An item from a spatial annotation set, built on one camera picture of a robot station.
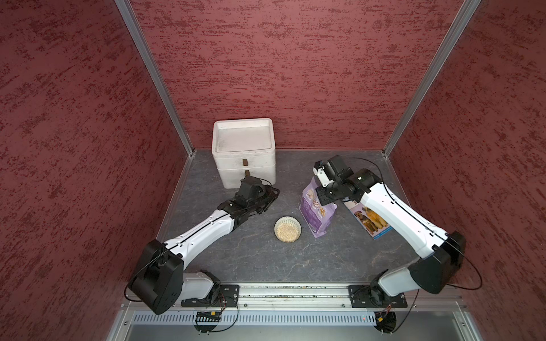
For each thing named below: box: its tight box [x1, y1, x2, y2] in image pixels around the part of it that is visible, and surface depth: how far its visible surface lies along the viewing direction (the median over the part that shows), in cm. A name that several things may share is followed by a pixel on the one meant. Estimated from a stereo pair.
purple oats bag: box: [298, 176, 337, 238], surface depth 84 cm
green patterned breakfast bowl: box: [273, 215, 303, 243], surface depth 87 cm
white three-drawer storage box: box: [211, 117, 276, 189], surface depth 94 cm
